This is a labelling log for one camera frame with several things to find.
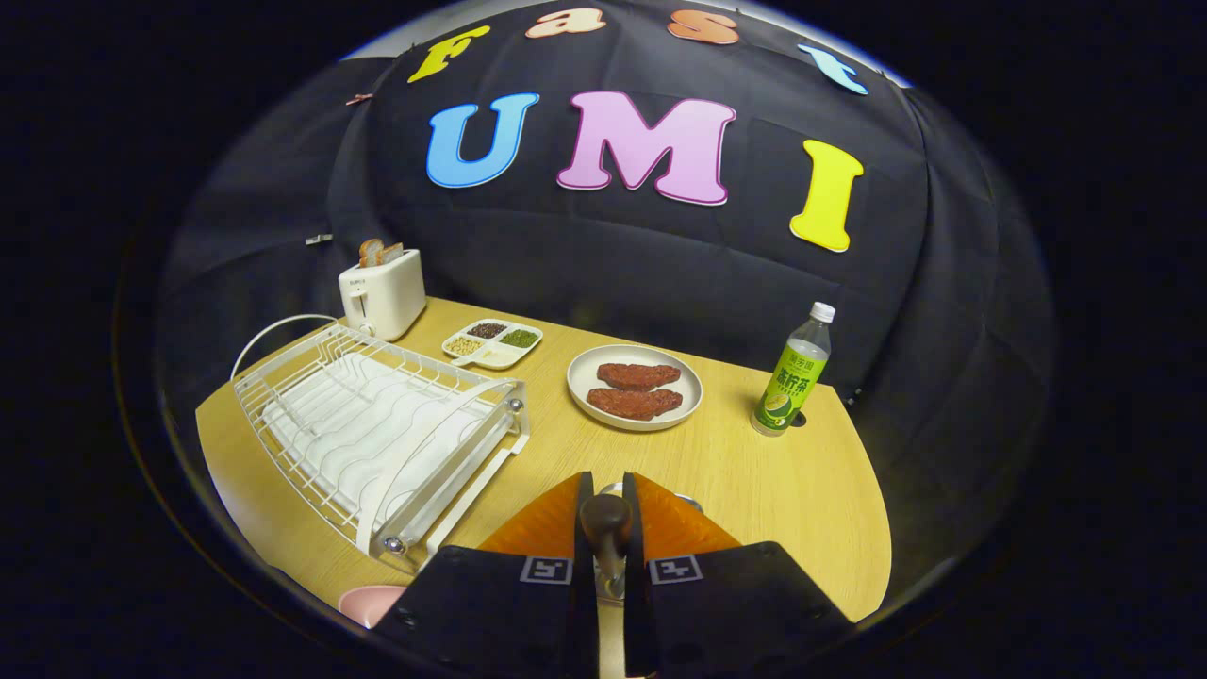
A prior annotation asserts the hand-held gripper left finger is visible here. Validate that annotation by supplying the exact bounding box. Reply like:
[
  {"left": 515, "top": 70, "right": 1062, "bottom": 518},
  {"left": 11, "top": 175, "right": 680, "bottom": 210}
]
[{"left": 375, "top": 472, "right": 599, "bottom": 679}]

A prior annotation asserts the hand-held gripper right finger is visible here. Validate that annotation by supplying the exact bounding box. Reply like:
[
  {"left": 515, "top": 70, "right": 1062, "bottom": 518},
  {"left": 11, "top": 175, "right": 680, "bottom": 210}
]
[{"left": 620, "top": 472, "right": 857, "bottom": 679}]

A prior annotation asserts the pink plate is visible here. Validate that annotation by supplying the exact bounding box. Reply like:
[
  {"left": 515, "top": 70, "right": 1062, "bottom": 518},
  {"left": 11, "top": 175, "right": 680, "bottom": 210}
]
[{"left": 338, "top": 585, "right": 408, "bottom": 630}]

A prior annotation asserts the wooden-handled metal spoon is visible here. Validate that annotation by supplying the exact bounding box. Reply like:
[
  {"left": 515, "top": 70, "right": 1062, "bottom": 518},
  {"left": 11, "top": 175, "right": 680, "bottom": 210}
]
[{"left": 578, "top": 492, "right": 635, "bottom": 679}]

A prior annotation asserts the white wire dish rack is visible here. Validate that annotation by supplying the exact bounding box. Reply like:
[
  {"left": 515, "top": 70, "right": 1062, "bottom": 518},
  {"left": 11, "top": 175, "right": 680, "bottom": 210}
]
[{"left": 229, "top": 314, "right": 532, "bottom": 565}]

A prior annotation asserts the white plate with meat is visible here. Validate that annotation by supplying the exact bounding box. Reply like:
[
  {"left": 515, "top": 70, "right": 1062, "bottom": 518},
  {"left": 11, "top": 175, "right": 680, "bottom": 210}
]
[{"left": 567, "top": 343, "right": 704, "bottom": 433}]

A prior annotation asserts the red meat piece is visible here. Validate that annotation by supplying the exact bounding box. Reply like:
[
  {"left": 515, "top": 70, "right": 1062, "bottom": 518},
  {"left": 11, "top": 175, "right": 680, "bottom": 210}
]
[
  {"left": 596, "top": 362, "right": 682, "bottom": 391},
  {"left": 587, "top": 387, "right": 684, "bottom": 422}
]

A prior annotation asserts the green label drink bottle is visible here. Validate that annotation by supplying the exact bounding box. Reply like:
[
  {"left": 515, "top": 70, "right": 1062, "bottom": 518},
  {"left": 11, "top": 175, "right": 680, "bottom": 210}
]
[{"left": 751, "top": 302, "right": 837, "bottom": 438}]

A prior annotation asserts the white divided bean tray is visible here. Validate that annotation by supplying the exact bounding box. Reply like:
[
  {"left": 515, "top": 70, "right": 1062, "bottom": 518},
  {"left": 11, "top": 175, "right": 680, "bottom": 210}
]
[{"left": 441, "top": 319, "right": 544, "bottom": 371}]

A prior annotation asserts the white toaster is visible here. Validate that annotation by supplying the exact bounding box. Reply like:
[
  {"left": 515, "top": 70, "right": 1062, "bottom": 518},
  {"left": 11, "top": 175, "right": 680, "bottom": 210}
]
[{"left": 338, "top": 248, "right": 427, "bottom": 342}]

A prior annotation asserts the black backdrop cloth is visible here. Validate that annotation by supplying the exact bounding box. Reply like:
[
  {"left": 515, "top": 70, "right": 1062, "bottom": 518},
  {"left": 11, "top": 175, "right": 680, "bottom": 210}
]
[{"left": 156, "top": 0, "right": 1057, "bottom": 604}]

